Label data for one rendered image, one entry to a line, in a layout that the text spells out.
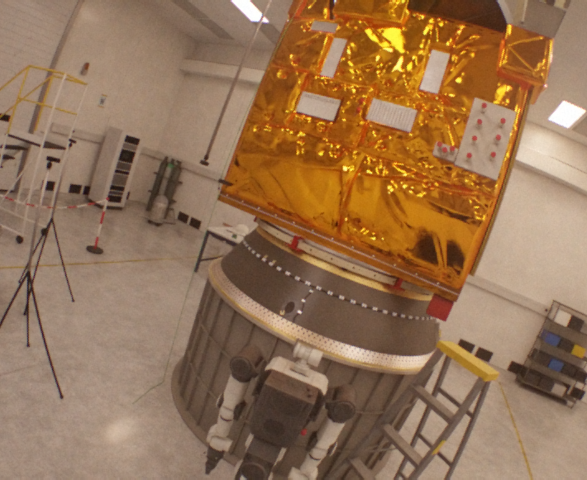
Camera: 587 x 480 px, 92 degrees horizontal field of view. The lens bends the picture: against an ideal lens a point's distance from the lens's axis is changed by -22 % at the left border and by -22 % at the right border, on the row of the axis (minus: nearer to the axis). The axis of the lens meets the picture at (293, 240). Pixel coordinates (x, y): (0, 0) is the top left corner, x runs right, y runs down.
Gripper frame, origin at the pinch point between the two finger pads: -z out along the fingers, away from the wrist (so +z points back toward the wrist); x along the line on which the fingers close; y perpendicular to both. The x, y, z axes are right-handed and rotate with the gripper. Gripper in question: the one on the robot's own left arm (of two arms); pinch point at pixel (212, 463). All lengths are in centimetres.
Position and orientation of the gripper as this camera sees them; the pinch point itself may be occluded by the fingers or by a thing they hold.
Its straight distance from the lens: 209.3
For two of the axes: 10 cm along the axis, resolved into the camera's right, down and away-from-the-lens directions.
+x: 2.7, -2.5, 9.3
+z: 3.0, -9.0, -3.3
